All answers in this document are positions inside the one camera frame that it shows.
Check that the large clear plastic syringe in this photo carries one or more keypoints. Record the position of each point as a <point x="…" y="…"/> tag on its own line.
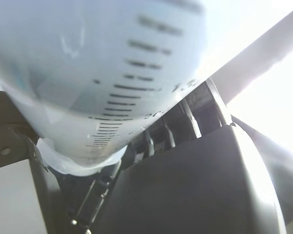
<point x="75" y="73"/>

